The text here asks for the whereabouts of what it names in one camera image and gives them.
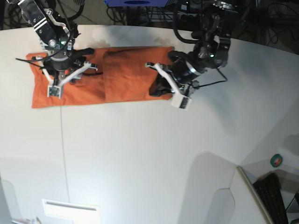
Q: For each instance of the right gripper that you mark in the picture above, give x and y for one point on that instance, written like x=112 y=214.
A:
x=67 y=65

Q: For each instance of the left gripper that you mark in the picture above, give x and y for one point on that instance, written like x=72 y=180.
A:
x=185 y=69

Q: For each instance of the orange t-shirt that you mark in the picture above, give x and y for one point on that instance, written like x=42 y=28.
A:
x=121 y=77

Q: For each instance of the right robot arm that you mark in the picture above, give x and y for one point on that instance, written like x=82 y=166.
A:
x=57 y=33

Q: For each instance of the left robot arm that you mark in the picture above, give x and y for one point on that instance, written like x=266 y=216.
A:
x=211 y=40

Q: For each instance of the blue box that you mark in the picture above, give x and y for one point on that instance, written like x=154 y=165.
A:
x=136 y=3

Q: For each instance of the green tape roll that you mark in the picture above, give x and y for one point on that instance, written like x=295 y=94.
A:
x=276 y=160

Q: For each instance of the black keyboard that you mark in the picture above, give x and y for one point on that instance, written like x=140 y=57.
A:
x=269 y=192

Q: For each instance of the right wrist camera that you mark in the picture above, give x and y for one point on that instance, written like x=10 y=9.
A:
x=54 y=91

